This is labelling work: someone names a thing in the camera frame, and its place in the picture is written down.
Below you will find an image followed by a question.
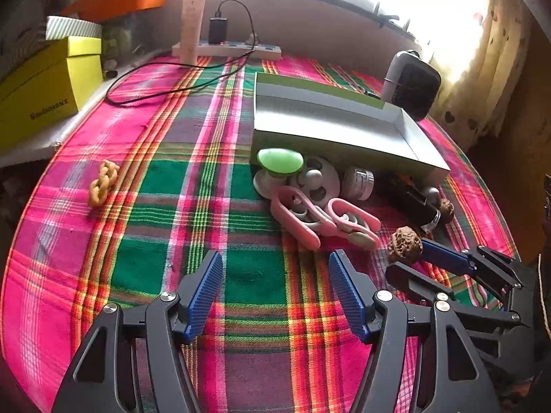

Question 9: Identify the brown walnut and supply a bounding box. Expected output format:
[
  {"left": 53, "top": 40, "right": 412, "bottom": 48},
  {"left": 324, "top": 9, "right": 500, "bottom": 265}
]
[
  {"left": 387, "top": 226, "right": 423, "bottom": 266},
  {"left": 438, "top": 199, "right": 455, "bottom": 224}
]

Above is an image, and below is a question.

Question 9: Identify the white mushroom massager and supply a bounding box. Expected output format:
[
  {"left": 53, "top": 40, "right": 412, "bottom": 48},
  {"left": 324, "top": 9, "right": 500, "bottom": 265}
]
[{"left": 421, "top": 187, "right": 441, "bottom": 209}]

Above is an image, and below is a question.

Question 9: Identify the black rectangular device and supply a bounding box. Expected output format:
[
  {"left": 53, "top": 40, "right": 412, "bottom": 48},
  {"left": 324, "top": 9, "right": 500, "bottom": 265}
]
[{"left": 386, "top": 177, "right": 441, "bottom": 234}]

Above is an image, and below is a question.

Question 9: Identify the pink clip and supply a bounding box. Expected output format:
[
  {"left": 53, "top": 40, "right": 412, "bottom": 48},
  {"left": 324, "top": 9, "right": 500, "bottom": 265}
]
[
  {"left": 270, "top": 186, "right": 337, "bottom": 251},
  {"left": 325, "top": 198, "right": 381, "bottom": 252}
]

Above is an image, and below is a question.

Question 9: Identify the white round jar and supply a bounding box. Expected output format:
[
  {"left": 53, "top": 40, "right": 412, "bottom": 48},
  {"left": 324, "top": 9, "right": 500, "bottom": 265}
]
[{"left": 341, "top": 166, "right": 374, "bottom": 201}]

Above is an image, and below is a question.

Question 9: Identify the panda round toy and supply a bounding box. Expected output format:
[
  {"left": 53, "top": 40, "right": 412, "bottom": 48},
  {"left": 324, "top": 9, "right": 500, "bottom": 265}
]
[{"left": 290, "top": 156, "right": 341, "bottom": 208}]

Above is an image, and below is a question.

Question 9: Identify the green mushroom massager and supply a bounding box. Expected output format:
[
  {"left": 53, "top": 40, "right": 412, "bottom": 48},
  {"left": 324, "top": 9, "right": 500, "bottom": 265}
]
[{"left": 253, "top": 148, "right": 304, "bottom": 200}]

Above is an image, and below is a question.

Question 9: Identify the white cardboard box tray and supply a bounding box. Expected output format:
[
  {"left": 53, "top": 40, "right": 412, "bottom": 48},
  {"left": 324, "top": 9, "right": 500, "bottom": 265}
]
[{"left": 250, "top": 73, "right": 450, "bottom": 186}]

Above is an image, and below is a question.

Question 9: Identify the grey black mini heater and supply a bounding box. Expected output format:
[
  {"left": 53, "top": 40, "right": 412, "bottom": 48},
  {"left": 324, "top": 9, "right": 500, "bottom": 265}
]
[{"left": 380, "top": 50, "right": 442, "bottom": 121}]

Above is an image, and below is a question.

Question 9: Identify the pink plaid tablecloth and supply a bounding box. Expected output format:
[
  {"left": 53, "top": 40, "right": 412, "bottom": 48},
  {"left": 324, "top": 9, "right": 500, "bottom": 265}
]
[{"left": 1, "top": 57, "right": 517, "bottom": 412}]

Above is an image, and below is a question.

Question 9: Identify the yellow heart curtain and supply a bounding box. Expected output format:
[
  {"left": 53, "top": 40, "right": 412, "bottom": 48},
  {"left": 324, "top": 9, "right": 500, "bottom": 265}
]
[{"left": 429, "top": 0, "right": 532, "bottom": 150}]

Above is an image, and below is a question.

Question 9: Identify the white plug on strip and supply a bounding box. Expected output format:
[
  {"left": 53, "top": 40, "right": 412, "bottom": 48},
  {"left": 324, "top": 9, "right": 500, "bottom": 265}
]
[{"left": 246, "top": 34, "right": 259, "bottom": 46}]

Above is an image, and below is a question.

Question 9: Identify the white power strip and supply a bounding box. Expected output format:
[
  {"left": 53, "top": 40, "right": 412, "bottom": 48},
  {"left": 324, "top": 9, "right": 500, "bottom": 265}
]
[{"left": 196, "top": 41, "right": 282, "bottom": 62}]

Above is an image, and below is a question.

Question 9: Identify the yellow shoe box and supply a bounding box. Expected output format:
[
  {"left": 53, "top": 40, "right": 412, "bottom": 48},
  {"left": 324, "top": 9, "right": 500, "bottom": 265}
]
[{"left": 0, "top": 36, "right": 104, "bottom": 150}]

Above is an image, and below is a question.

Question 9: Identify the black charger adapter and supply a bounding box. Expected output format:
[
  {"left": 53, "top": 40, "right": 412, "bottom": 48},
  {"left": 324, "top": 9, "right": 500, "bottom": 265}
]
[{"left": 207, "top": 17, "right": 228, "bottom": 45}]

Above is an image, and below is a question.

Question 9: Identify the pink cream tube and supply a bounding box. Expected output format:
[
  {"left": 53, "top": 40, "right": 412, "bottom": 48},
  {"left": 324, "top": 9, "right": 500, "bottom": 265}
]
[{"left": 179, "top": 0, "right": 206, "bottom": 65}]

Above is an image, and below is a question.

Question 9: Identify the green striped box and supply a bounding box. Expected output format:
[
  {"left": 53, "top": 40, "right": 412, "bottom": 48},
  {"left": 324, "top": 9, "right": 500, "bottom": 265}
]
[{"left": 45, "top": 16, "right": 102, "bottom": 41}]

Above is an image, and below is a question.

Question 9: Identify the orange box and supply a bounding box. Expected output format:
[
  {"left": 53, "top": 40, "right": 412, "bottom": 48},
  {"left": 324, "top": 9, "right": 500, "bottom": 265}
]
[{"left": 61, "top": 0, "right": 165, "bottom": 23}]

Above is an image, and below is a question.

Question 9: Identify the yellow braided chain toy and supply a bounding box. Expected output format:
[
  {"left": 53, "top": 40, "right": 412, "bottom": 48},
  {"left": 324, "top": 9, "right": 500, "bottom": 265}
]
[{"left": 88, "top": 159, "right": 119, "bottom": 208}]

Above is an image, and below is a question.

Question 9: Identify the black charger cable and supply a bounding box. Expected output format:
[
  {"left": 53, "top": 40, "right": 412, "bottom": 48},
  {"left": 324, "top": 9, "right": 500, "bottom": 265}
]
[{"left": 104, "top": 0, "right": 258, "bottom": 107}]

